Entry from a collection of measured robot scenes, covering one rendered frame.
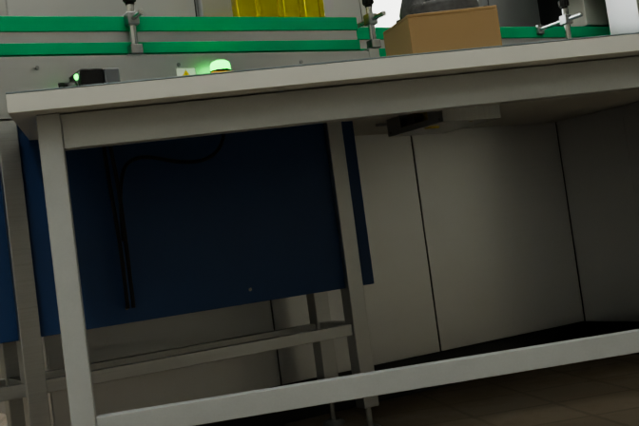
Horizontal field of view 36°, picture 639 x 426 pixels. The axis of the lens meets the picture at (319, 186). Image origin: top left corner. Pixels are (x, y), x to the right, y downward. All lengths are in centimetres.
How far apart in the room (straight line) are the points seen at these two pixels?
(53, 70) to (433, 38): 76
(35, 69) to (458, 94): 83
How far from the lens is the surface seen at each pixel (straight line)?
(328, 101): 177
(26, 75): 204
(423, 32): 180
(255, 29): 226
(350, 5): 272
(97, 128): 173
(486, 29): 184
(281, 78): 172
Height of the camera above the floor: 43
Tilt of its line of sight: 3 degrees up
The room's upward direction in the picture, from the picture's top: 8 degrees counter-clockwise
